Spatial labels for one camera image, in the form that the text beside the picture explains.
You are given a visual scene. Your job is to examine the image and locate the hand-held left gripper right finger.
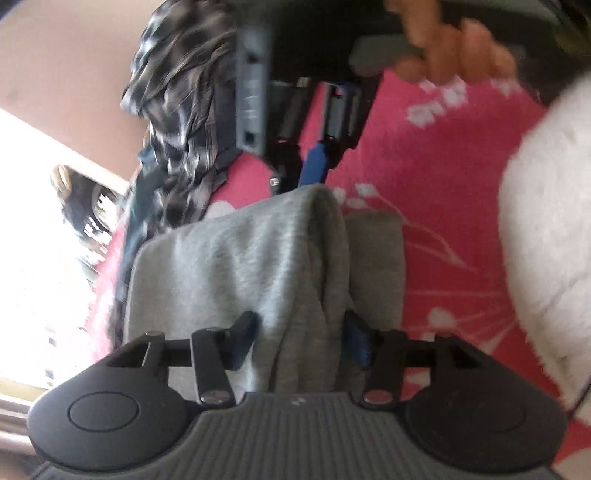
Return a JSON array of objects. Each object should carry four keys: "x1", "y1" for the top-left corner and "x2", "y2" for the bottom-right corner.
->
[{"x1": 345, "y1": 310, "x2": 483, "y2": 411}]

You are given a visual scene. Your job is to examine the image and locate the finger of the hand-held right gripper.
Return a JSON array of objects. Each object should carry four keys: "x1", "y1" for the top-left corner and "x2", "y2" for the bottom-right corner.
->
[
  {"x1": 302, "y1": 82, "x2": 368, "y2": 185},
  {"x1": 269, "y1": 88, "x2": 319, "y2": 195}
]

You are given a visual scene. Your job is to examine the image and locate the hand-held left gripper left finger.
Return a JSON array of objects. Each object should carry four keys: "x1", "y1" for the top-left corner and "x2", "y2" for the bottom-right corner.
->
[{"x1": 106, "y1": 311, "x2": 258, "y2": 408}]

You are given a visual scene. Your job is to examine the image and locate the grey sweatpants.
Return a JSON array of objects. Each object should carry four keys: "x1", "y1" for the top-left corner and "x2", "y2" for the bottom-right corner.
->
[{"x1": 124, "y1": 184, "x2": 407, "y2": 398}]

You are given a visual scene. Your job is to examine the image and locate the person's right forearm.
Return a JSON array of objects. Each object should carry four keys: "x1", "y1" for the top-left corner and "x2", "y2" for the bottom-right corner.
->
[{"x1": 499, "y1": 74, "x2": 591, "y2": 411}]

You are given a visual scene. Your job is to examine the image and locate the person's right hand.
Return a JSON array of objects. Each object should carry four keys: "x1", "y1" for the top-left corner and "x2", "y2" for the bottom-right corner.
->
[{"x1": 385, "y1": 0, "x2": 517, "y2": 85}]

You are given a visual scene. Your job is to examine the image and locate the black white plaid shirt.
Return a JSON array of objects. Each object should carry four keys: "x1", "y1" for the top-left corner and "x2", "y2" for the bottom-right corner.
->
[{"x1": 121, "y1": 0, "x2": 241, "y2": 232}]

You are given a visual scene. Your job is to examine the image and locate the pink floral blanket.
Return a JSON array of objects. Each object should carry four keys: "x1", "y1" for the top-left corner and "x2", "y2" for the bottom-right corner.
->
[{"x1": 88, "y1": 69, "x2": 591, "y2": 480}]

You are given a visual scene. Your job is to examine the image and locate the blue jeans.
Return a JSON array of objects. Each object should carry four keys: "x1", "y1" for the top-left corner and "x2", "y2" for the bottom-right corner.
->
[{"x1": 117, "y1": 143, "x2": 232, "y2": 342}]

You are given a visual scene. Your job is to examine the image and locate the wheelchair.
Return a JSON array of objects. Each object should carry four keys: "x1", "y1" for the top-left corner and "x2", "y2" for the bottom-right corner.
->
[{"x1": 51, "y1": 164, "x2": 127, "y2": 241}]

